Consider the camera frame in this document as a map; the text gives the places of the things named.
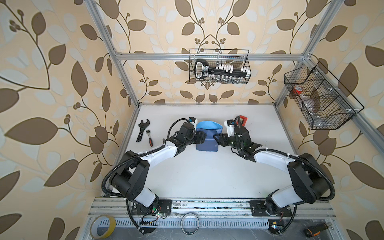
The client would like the black adjustable wrench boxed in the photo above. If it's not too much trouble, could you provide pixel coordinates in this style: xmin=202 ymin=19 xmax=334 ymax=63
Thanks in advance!
xmin=136 ymin=119 xmax=150 ymax=143

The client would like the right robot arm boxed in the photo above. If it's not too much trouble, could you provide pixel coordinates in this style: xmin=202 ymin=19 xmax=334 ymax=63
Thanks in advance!
xmin=213 ymin=126 xmax=336 ymax=216

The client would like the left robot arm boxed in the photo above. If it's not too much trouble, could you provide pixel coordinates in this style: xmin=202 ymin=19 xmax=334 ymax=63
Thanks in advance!
xmin=101 ymin=122 xmax=207 ymax=214

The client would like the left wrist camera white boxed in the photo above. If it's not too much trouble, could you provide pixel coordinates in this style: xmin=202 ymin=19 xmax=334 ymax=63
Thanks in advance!
xmin=189 ymin=117 xmax=198 ymax=126

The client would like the red tape dispenser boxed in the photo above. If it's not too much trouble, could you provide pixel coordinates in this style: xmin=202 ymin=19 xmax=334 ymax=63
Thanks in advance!
xmin=235 ymin=115 xmax=248 ymax=127

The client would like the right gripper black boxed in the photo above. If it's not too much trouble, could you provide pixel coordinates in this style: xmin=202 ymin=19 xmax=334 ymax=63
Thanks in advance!
xmin=213 ymin=132 xmax=242 ymax=151

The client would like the yellow tape roll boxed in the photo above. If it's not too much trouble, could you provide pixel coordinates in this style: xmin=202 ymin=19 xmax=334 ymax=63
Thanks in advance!
xmin=90 ymin=215 xmax=117 ymax=240

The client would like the wire basket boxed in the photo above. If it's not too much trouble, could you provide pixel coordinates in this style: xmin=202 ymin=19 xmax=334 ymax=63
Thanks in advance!
xmin=284 ymin=62 xmax=364 ymax=130
xmin=189 ymin=48 xmax=252 ymax=85

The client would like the back wire basket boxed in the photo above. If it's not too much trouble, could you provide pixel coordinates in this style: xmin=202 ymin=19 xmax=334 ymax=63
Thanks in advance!
xmin=189 ymin=48 xmax=252 ymax=85

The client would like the orange black screwdriver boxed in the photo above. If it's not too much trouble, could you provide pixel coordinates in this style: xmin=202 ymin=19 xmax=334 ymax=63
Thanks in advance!
xmin=303 ymin=223 xmax=332 ymax=238

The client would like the red white object in basket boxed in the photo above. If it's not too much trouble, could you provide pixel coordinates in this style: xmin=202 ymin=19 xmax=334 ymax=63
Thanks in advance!
xmin=292 ymin=86 xmax=303 ymax=96

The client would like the right wire basket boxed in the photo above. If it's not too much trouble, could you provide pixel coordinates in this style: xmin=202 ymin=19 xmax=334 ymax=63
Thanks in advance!
xmin=284 ymin=62 xmax=364 ymax=130

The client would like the light blue wrapping paper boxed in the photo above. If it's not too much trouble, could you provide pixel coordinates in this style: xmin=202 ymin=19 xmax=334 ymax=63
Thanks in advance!
xmin=196 ymin=121 xmax=223 ymax=152

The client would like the black socket set tool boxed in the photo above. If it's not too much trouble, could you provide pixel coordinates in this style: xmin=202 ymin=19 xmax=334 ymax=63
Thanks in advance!
xmin=192 ymin=60 xmax=252 ymax=81

